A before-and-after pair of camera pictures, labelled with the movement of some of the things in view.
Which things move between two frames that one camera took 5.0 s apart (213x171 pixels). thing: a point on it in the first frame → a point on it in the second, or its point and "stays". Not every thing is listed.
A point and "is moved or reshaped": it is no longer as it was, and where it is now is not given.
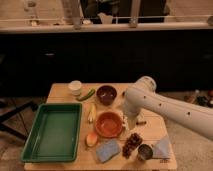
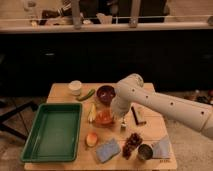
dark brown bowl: (106, 94) stays
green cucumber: (82, 98) stays
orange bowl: (108, 124) is moved or reshaped
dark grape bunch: (133, 141) stays
